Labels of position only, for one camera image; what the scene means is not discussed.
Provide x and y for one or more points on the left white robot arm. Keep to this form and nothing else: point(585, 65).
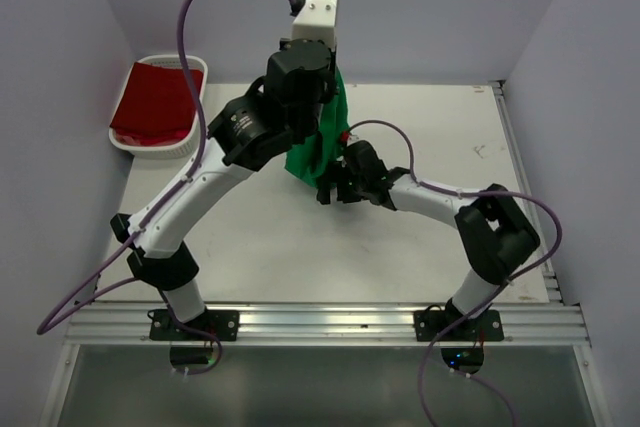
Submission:
point(239, 142)

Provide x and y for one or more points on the white plastic basket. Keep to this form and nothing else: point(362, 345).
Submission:
point(178, 150)

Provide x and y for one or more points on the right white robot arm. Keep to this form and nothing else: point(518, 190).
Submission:
point(496, 236)

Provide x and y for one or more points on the green t shirt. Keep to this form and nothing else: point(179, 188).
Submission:
point(309, 161)

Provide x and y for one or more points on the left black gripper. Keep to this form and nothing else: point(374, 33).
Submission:
point(326, 85)

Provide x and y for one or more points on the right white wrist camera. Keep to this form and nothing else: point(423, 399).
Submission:
point(348, 138)

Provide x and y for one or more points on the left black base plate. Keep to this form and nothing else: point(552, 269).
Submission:
point(223, 324)

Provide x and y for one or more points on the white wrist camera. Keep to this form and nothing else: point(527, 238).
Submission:
point(317, 21)
point(348, 138)

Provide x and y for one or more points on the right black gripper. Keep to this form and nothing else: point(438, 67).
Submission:
point(340, 183)

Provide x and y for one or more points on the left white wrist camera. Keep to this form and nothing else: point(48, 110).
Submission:
point(317, 21)

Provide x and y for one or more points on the red t shirt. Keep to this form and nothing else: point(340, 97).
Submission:
point(155, 109)

